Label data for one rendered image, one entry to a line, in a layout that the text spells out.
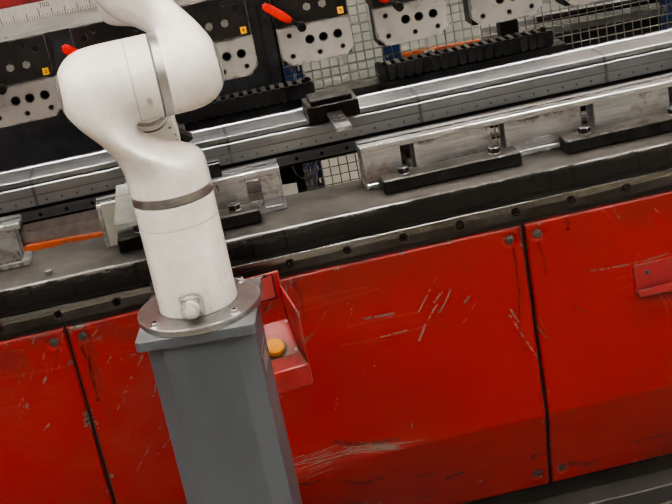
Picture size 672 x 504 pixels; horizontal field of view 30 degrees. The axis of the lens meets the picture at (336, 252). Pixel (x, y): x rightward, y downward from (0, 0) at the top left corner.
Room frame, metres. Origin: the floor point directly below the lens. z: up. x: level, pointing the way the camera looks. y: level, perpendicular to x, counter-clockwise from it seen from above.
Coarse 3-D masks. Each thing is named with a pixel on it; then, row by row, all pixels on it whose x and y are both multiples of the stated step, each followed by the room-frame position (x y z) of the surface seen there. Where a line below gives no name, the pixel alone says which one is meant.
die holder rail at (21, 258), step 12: (12, 216) 2.54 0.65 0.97; (0, 228) 2.48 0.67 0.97; (12, 228) 2.48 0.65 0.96; (0, 240) 2.49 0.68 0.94; (12, 240) 2.49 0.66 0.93; (0, 252) 2.48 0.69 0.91; (12, 252) 2.49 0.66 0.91; (24, 252) 2.54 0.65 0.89; (0, 264) 2.48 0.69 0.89; (12, 264) 2.48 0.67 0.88; (24, 264) 2.48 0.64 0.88
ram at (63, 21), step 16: (0, 0) 2.48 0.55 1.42; (16, 0) 2.48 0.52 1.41; (32, 0) 2.49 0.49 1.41; (176, 0) 2.51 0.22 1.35; (192, 0) 2.51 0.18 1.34; (64, 16) 2.49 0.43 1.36; (80, 16) 2.49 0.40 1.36; (96, 16) 2.50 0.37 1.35; (0, 32) 2.48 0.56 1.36; (16, 32) 2.48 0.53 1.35; (32, 32) 2.49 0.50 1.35
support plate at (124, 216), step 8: (120, 192) 2.46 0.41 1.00; (128, 192) 2.45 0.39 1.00; (120, 200) 2.40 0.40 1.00; (128, 200) 2.39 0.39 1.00; (120, 208) 2.35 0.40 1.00; (128, 208) 2.34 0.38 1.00; (120, 216) 2.30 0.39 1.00; (128, 216) 2.29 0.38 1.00; (120, 224) 2.25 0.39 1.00; (128, 224) 2.26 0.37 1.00; (136, 224) 2.26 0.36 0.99
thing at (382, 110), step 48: (576, 48) 2.99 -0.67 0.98; (624, 48) 2.90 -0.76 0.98; (384, 96) 2.88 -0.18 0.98; (432, 96) 2.83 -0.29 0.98; (480, 96) 2.84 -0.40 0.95; (528, 96) 2.85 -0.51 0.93; (240, 144) 2.79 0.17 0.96; (288, 144) 2.80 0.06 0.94; (336, 144) 2.82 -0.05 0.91; (0, 192) 2.75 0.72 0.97; (48, 192) 2.75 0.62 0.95; (96, 192) 2.76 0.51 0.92
